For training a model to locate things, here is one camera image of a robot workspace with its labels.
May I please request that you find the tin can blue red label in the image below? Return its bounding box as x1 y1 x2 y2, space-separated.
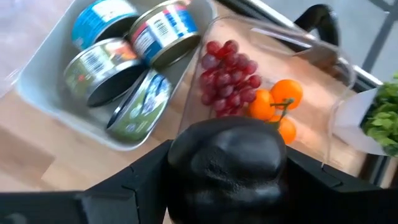
127 0 202 70

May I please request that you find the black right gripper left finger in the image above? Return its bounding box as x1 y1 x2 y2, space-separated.
0 139 174 224

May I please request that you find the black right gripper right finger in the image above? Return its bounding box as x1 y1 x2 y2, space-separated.
284 145 398 224

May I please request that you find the clear plastic handled fruit bin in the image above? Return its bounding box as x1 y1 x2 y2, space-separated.
177 14 358 175

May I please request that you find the tin can picture label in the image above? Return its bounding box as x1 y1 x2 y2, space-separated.
63 37 147 108

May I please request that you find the black plum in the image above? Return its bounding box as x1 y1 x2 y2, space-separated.
167 116 289 224

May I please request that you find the green plant in white pot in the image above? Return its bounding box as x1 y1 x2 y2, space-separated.
334 72 398 157

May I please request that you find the tin can green label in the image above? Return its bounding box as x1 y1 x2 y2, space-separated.
105 68 174 142

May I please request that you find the light grey handled bin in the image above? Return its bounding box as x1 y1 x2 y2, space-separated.
14 0 218 152

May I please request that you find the orange tangerine cluster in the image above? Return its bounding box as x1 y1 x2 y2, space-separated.
247 78 304 146

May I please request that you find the red grape bunch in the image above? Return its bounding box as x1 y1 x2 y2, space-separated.
198 39 262 118

